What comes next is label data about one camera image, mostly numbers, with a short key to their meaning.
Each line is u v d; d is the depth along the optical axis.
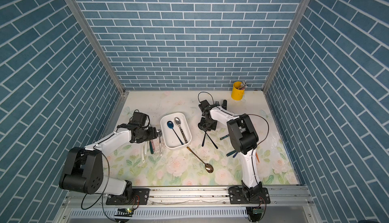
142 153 0.87
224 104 1.08
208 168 0.83
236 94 1.11
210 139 0.94
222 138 0.94
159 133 0.93
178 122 1.00
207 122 0.84
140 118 0.72
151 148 0.89
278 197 0.75
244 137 0.55
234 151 0.89
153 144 0.91
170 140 0.93
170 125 0.99
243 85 1.02
